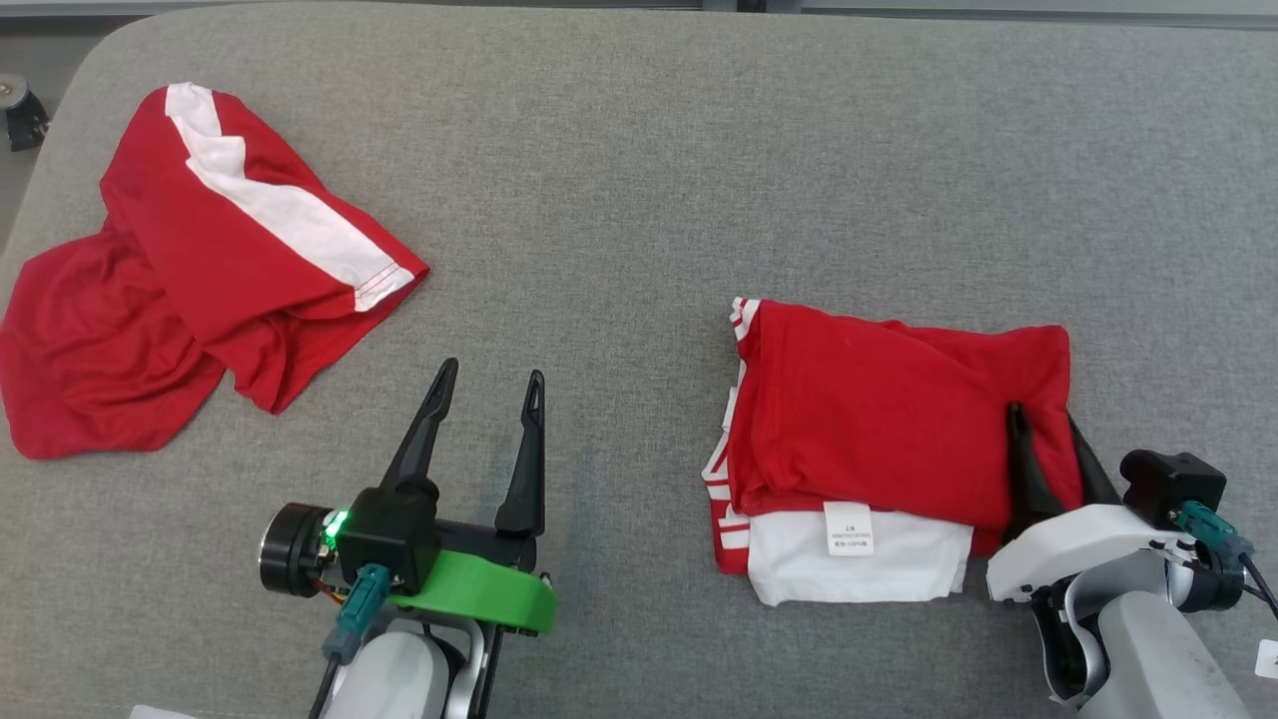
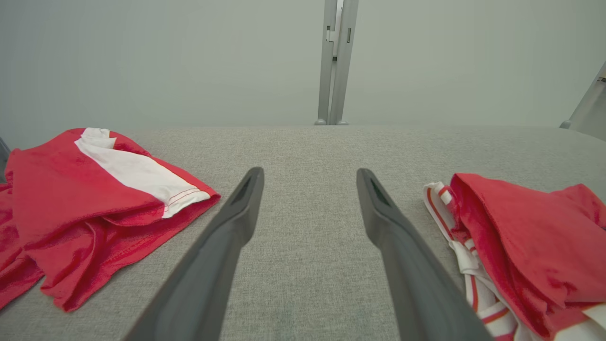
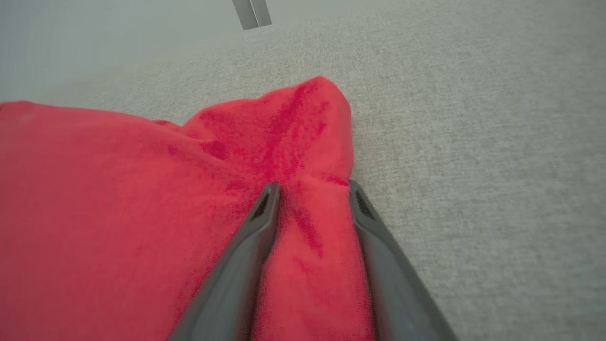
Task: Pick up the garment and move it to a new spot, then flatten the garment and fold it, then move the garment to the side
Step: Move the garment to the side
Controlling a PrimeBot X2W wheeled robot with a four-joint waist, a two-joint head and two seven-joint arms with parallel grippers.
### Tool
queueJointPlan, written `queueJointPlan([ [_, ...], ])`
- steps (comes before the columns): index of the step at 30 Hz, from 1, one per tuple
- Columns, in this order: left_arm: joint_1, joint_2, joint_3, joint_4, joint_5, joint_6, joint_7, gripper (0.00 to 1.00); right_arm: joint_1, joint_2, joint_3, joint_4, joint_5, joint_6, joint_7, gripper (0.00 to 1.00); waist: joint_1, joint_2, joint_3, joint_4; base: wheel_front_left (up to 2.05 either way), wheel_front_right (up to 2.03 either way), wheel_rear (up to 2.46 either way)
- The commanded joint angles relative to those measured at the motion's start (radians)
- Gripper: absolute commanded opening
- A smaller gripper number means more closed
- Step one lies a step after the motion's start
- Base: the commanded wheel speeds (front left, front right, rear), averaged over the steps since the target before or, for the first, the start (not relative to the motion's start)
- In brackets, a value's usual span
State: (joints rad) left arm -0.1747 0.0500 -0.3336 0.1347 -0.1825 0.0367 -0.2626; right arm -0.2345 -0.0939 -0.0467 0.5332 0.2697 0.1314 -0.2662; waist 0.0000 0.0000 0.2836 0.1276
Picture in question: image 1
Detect left arm cable teal connector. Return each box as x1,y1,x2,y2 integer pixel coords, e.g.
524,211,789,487
308,564,392,719

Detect red white printed t-shirt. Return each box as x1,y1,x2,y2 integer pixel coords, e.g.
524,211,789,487
702,296,1087,607

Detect black caster wheel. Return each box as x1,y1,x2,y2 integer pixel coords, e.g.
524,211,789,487
0,73,50,153

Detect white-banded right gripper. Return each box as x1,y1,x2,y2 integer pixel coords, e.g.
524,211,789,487
986,402,1245,612

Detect red shorts with white stripe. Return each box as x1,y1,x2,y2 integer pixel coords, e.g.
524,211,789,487
0,83,430,461

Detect grey fabric sofa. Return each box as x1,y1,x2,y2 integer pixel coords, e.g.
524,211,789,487
0,0,1278,719

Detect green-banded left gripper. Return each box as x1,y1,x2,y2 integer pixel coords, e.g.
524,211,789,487
260,358,557,635

